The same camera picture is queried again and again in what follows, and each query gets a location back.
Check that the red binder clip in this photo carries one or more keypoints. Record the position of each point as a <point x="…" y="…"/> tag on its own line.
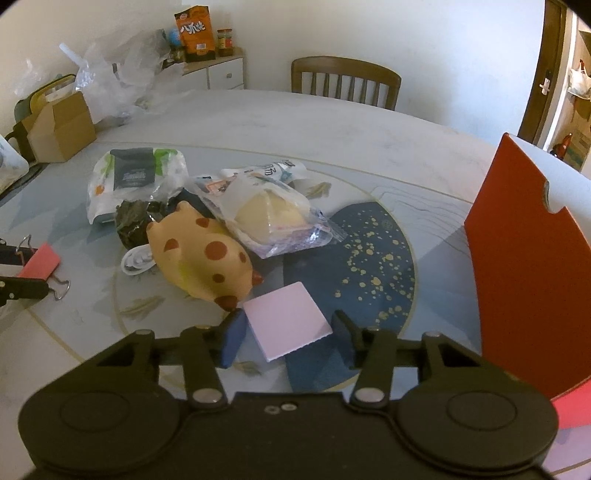
<point x="39" y="261"/>

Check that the white patterned desktop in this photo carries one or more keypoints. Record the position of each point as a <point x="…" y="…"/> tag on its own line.
<point x="323" y="138"/>

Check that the yellow spotted pig toy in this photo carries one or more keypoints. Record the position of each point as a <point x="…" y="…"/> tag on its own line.
<point x="203" y="258"/>

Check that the hanging white bag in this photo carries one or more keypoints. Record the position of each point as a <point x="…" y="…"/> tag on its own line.
<point x="581" y="81"/>

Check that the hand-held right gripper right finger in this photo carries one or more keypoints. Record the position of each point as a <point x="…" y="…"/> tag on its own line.
<point x="344" y="339"/>

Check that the dark dried seaweed bag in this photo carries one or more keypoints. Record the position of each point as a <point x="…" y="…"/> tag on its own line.
<point x="134" y="221"/>

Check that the white snack packet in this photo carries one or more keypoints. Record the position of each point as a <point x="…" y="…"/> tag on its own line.
<point x="272" y="170"/>

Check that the brown cardboard box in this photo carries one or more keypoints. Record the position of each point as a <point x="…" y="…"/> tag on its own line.
<point x="60" y="129"/>

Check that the glass jar with red label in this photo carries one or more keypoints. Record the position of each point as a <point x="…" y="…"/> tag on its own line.
<point x="225" y="42"/>

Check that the green yellow bag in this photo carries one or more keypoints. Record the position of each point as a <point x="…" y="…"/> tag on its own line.
<point x="34" y="94"/>

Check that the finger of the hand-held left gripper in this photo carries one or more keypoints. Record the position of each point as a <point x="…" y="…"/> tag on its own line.
<point x="23" y="288"/>
<point x="11" y="256"/>

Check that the brown wooden chair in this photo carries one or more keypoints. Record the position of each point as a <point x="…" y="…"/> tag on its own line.
<point x="344" y="76"/>

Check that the white plastic bag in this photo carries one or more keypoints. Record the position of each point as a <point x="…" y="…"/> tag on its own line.
<point x="11" y="161"/>

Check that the small white cabinet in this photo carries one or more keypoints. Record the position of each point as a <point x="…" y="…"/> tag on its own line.
<point x="221" y="71"/>

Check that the clear bag with yellow bread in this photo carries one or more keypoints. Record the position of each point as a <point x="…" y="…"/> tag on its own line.
<point x="268" y="217"/>

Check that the clear plastic bag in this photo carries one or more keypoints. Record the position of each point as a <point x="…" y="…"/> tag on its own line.
<point x="124" y="74"/>

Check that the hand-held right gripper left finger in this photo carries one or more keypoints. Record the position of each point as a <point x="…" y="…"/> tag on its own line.
<point x="232" y="339"/>

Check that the red cardboard box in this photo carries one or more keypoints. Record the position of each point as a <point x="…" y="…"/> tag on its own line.
<point x="521" y="277"/>

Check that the orange snack box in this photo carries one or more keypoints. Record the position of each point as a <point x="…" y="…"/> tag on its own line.
<point x="196" y="34"/>

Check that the brown door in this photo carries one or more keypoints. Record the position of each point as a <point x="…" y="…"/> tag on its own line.
<point x="545" y="69"/>

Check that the pink sticky note pad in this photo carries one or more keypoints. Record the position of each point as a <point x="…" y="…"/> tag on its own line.
<point x="286" y="321"/>

